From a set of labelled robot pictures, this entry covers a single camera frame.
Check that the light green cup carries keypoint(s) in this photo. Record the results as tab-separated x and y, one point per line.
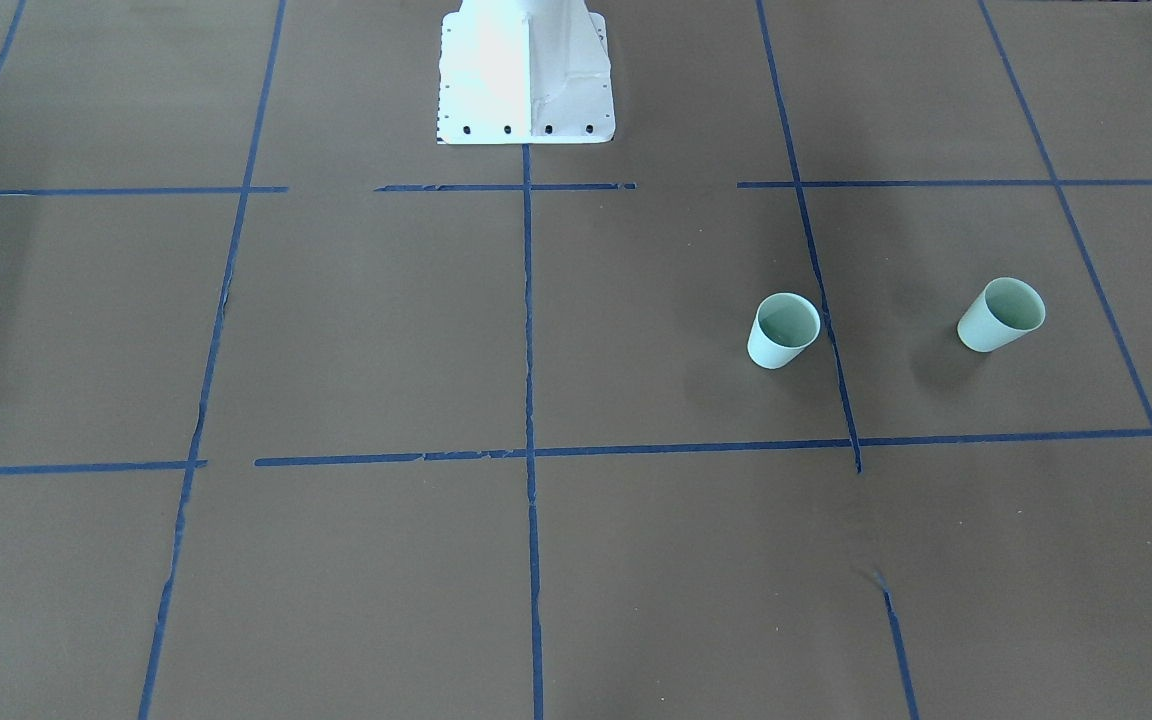
1003	312
783	326

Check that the white pillar base mount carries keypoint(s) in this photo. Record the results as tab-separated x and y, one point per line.
524	72

